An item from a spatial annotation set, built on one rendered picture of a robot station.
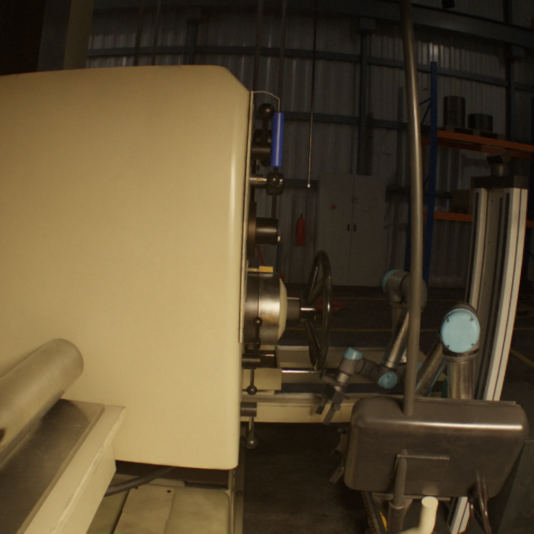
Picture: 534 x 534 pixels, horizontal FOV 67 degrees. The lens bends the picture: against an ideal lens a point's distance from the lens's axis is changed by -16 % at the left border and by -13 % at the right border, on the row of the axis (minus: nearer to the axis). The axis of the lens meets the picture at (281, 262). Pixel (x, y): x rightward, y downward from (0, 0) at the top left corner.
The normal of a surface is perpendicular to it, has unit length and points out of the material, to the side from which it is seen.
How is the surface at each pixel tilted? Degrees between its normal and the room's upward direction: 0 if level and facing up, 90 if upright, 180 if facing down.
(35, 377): 34
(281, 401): 0
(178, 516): 0
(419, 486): 109
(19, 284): 90
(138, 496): 0
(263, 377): 90
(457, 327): 83
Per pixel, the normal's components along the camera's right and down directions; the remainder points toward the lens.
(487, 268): -1.00, -0.04
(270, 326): 0.04, 0.34
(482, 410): -0.02, -0.89
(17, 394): 0.69, -0.72
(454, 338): -0.39, -0.02
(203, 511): 0.05, -0.99
